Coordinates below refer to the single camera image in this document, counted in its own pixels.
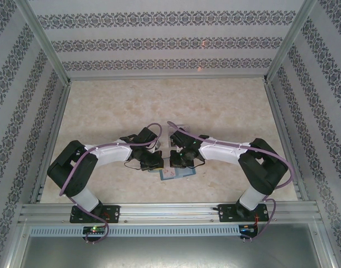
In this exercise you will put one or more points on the grey metal shelf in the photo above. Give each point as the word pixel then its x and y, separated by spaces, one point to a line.
pixel 170 252

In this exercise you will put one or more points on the white card with pink print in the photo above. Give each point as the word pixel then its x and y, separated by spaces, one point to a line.
pixel 170 173

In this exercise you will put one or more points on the left controller board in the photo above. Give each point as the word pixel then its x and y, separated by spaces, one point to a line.
pixel 95 230

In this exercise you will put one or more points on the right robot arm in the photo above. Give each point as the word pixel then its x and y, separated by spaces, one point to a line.
pixel 223 152

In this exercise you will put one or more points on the aluminium rear frame rail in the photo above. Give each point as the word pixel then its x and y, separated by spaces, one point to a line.
pixel 167 77

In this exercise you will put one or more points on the aluminium side frame rail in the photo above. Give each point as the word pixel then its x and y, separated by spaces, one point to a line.
pixel 284 125
pixel 51 125

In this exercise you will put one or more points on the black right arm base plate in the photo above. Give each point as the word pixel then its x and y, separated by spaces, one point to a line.
pixel 226 213

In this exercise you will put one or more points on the controller board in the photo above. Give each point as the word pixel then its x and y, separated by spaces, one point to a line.
pixel 95 230
pixel 248 228

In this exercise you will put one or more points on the aluminium frame post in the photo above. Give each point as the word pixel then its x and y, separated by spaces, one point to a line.
pixel 290 42
pixel 44 42

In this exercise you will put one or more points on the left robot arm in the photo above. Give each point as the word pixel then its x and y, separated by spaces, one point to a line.
pixel 111 152

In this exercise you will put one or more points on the aluminium mounting rail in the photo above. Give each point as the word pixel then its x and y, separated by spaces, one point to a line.
pixel 167 213

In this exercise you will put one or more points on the right controller board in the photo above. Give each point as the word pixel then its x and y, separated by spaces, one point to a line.
pixel 248 228

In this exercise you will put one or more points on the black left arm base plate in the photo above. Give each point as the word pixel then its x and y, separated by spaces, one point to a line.
pixel 114 213

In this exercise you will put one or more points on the teal leather card holder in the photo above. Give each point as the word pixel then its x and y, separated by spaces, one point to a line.
pixel 187 174

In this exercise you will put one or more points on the clear plastic card box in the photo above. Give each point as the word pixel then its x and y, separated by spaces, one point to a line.
pixel 184 125

